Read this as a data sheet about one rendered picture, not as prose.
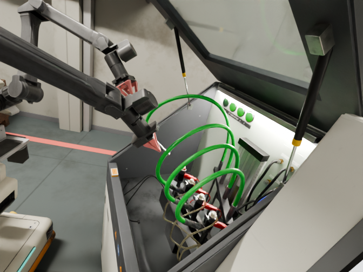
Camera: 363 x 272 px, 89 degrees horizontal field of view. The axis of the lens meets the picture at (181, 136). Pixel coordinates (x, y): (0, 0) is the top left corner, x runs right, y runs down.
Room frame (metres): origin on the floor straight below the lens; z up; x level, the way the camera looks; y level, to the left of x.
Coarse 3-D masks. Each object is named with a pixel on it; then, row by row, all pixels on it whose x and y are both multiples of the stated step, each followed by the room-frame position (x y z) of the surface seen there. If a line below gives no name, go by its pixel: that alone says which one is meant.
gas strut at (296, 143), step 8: (320, 56) 0.36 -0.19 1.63; (328, 56) 0.35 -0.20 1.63; (320, 64) 0.36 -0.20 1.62; (320, 72) 0.36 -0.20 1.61; (312, 80) 0.37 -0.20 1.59; (320, 80) 0.37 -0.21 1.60; (312, 88) 0.37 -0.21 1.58; (312, 96) 0.37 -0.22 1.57; (304, 104) 0.39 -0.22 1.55; (312, 104) 0.38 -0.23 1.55; (304, 112) 0.39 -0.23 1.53; (304, 120) 0.39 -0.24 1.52; (296, 128) 0.41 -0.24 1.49; (304, 128) 0.39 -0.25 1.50; (296, 136) 0.40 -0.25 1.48; (296, 144) 0.41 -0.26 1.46; (288, 168) 0.43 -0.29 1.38; (280, 184) 0.45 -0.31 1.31
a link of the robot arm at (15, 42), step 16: (0, 32) 0.36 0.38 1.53; (0, 48) 0.35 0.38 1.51; (16, 48) 0.37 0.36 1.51; (32, 48) 0.40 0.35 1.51; (16, 64) 0.37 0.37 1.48; (32, 64) 0.38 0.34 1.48; (48, 64) 0.40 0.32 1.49; (64, 64) 0.43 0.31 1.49; (48, 80) 0.41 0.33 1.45; (64, 80) 0.42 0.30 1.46; (80, 80) 0.44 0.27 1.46; (96, 80) 0.48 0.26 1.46; (80, 96) 0.44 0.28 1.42; (96, 96) 0.45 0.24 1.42; (112, 96) 0.49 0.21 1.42
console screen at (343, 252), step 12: (360, 228) 0.26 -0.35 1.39; (348, 240) 0.26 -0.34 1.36; (360, 240) 0.25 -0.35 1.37; (336, 252) 0.25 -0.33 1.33; (348, 252) 0.24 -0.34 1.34; (360, 252) 0.24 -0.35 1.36; (324, 264) 0.25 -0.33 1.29; (336, 264) 0.24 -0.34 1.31; (348, 264) 0.23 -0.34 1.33; (360, 264) 0.23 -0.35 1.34
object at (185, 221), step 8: (232, 168) 0.44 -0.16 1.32; (208, 176) 0.41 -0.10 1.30; (216, 176) 0.41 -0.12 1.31; (240, 176) 0.46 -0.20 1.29; (200, 184) 0.39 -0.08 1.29; (240, 184) 0.48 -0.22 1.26; (192, 192) 0.38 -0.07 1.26; (240, 192) 0.48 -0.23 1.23; (184, 200) 0.37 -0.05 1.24; (176, 208) 0.37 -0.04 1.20; (232, 208) 0.48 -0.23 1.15; (176, 216) 0.37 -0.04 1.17; (184, 224) 0.38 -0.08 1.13; (192, 224) 0.40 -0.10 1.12; (200, 224) 0.43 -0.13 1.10
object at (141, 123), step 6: (138, 120) 0.54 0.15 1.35; (144, 120) 0.56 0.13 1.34; (132, 126) 0.53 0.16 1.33; (138, 126) 0.54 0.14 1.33; (144, 126) 0.55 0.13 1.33; (150, 126) 0.58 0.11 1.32; (156, 126) 0.56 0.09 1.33; (138, 132) 0.54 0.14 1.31; (144, 132) 0.54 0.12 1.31; (150, 132) 0.54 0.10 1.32; (132, 138) 0.56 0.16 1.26; (138, 138) 0.54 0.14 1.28; (132, 144) 0.53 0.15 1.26
